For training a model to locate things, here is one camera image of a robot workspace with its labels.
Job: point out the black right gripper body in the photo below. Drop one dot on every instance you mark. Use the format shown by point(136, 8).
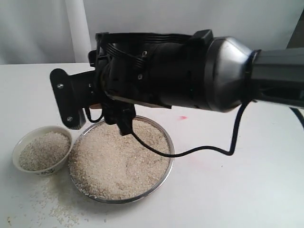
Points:
point(88, 87)

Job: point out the brown wooden cup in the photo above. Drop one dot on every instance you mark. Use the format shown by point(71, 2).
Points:
point(96, 106)

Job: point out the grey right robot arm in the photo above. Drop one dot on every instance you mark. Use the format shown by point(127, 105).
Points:
point(196, 71)

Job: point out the steel tray of rice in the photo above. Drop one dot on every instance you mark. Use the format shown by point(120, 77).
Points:
point(114, 169)

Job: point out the small cream ceramic bowl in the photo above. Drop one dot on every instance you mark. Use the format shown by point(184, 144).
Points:
point(43, 151)

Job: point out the spilled rice grains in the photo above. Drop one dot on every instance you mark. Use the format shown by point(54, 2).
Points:
point(51, 203)

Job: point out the white backdrop curtain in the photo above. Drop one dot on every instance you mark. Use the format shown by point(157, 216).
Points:
point(63, 31)

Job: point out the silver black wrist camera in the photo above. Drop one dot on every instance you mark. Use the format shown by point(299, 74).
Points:
point(67, 99)

